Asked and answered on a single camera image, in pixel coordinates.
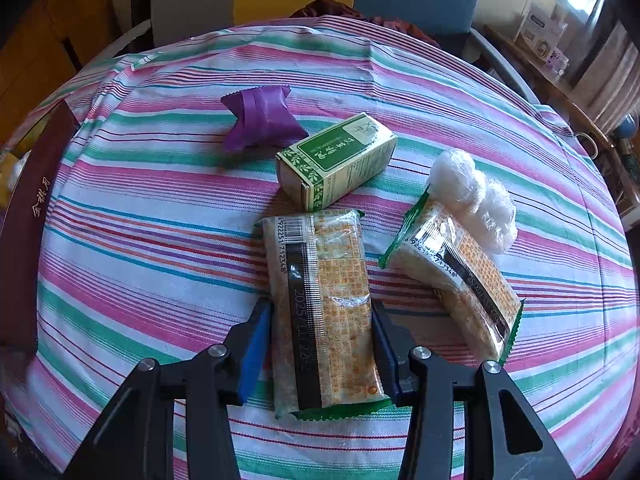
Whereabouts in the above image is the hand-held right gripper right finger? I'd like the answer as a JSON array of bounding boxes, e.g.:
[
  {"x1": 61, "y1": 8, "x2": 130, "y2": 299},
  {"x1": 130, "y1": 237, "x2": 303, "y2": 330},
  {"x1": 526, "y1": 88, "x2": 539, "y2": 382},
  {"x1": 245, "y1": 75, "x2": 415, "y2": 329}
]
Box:
[{"x1": 370, "y1": 300, "x2": 578, "y2": 480}]

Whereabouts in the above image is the white plastic bag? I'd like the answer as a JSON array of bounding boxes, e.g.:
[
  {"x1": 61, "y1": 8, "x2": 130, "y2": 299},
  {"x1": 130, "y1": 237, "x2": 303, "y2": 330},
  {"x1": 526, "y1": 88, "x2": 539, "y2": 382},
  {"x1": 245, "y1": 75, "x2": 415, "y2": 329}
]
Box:
[{"x1": 427, "y1": 149, "x2": 517, "y2": 256}]

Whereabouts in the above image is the blue cup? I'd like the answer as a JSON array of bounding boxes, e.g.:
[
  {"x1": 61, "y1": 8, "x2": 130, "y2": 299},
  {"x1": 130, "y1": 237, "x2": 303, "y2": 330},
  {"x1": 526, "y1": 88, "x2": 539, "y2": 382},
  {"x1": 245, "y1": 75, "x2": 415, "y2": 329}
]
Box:
[{"x1": 612, "y1": 112, "x2": 640, "y2": 143}]

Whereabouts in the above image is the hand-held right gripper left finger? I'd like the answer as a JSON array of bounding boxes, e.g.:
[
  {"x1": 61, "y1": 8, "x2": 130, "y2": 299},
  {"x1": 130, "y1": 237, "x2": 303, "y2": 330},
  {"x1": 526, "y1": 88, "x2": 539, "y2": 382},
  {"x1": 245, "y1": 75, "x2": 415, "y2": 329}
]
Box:
[{"x1": 60, "y1": 297, "x2": 273, "y2": 480}]

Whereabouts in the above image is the purple snack packet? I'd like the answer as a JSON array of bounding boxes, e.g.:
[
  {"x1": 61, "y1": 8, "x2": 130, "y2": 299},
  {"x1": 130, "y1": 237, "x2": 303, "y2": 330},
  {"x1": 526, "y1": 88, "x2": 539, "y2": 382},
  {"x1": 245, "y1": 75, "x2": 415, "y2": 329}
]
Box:
[{"x1": 220, "y1": 85, "x2": 309, "y2": 154}]

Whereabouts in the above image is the grey cabinet panel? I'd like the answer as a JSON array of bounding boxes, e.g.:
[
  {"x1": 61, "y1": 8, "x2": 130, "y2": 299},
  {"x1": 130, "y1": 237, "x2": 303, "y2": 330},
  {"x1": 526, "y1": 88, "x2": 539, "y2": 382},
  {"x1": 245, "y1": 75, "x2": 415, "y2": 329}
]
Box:
[{"x1": 150, "y1": 0, "x2": 238, "y2": 48}]

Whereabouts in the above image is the white cardboard box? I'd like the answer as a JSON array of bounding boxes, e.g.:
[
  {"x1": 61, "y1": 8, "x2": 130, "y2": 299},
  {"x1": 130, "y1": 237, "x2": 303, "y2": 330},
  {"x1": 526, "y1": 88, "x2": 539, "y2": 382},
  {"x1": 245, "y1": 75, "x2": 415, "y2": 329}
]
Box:
[{"x1": 515, "y1": 2, "x2": 571, "y2": 58}]

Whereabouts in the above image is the maroon cloth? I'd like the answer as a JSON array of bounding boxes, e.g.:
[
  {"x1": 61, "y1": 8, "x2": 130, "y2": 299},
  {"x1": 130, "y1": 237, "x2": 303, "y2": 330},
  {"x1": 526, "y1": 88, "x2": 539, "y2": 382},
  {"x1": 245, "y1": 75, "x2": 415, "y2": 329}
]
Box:
[{"x1": 290, "y1": 0, "x2": 441, "y2": 48}]

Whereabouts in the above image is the cracker packet with green ends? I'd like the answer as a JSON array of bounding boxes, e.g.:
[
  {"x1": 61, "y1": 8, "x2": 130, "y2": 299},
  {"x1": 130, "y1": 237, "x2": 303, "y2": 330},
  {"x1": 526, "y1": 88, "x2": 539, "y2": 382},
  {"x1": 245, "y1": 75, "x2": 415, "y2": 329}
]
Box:
[{"x1": 377, "y1": 185, "x2": 525, "y2": 363}]

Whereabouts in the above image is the wooden desk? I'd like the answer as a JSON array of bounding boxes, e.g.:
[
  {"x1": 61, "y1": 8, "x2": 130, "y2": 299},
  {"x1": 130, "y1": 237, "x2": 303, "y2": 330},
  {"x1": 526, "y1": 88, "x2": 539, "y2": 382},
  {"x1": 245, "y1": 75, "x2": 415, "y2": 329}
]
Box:
[{"x1": 482, "y1": 25, "x2": 621, "y2": 151}]

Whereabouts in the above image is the cracker packet with black strip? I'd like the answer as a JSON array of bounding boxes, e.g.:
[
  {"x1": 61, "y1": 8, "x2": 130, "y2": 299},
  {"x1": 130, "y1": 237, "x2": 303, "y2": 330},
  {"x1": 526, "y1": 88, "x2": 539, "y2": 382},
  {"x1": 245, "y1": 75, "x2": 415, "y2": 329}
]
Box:
[{"x1": 260, "y1": 208, "x2": 393, "y2": 422}]

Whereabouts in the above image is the striped bedsheet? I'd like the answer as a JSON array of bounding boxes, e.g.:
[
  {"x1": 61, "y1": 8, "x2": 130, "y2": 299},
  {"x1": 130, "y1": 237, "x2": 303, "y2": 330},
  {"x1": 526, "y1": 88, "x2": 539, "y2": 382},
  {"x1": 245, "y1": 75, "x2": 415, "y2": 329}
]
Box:
[{"x1": 0, "y1": 17, "x2": 640, "y2": 480}]

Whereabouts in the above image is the pale curtain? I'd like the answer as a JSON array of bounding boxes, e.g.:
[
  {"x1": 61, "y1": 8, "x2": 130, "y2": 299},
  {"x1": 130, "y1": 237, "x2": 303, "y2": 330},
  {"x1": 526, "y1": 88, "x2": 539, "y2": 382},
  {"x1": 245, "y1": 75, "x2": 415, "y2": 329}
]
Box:
[{"x1": 575, "y1": 20, "x2": 640, "y2": 131}]

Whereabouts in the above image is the green and cream carton box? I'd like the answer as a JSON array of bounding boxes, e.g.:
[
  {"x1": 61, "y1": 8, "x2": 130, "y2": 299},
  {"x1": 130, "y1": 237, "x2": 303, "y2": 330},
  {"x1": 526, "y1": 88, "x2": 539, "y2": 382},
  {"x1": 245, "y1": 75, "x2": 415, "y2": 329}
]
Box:
[{"x1": 275, "y1": 113, "x2": 399, "y2": 212}]

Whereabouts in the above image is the orange wooden cabinet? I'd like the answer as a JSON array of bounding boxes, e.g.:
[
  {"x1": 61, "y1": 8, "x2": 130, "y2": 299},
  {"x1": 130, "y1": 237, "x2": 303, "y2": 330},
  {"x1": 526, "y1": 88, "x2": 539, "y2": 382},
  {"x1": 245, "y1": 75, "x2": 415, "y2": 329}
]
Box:
[{"x1": 0, "y1": 0, "x2": 131, "y2": 126}]

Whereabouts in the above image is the dark red gift box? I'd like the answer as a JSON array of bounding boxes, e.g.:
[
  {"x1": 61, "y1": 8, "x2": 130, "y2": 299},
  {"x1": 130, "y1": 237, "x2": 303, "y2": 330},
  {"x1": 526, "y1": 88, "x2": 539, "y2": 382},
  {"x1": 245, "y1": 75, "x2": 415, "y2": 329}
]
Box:
[{"x1": 0, "y1": 100, "x2": 81, "y2": 356}]

